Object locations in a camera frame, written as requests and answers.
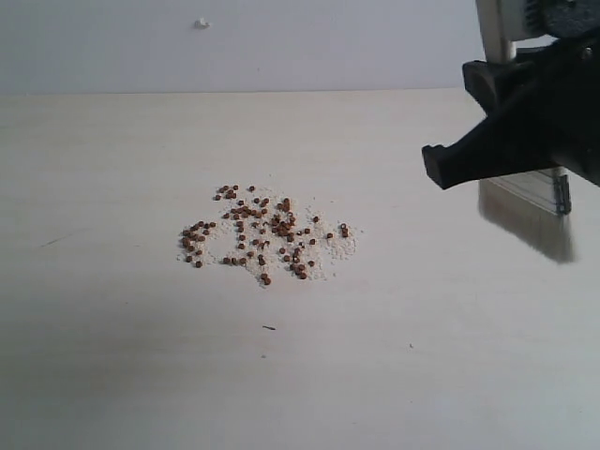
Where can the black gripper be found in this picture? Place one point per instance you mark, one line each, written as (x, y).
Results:
(542, 110)

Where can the white wooden paint brush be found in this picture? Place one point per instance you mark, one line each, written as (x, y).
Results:
(533, 206)

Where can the brown pellets and crumbs pile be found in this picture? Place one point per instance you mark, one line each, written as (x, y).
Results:
(266, 232)

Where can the small white wall hook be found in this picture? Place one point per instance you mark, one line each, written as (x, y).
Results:
(201, 23)

